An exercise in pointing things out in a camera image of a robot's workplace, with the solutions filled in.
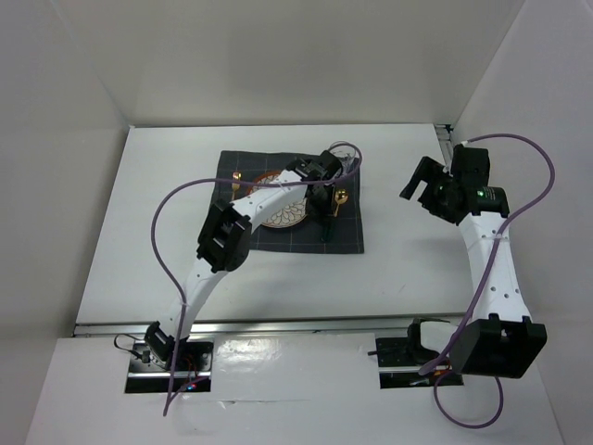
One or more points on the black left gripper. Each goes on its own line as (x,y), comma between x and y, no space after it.
(324,211)

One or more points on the aluminium front table rail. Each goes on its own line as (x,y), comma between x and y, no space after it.
(274,326)

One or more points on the gold knife green handle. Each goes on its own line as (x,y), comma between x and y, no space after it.
(329,219)

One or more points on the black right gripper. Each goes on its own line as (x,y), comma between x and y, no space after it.
(431,171)

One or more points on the dark grey checked cloth napkin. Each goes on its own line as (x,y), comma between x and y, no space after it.
(305,237)

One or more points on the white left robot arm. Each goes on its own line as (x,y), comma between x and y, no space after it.
(223,243)

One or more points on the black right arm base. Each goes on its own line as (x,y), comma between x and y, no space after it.
(392,356)

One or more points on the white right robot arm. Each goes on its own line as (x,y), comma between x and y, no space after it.
(496,336)

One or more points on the floral patterned ceramic plate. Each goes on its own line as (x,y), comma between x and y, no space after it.
(290,215)

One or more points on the gold fork green handle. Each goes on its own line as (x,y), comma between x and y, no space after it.
(237,177)

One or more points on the clear drinking glass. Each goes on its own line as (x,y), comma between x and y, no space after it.
(346,153)

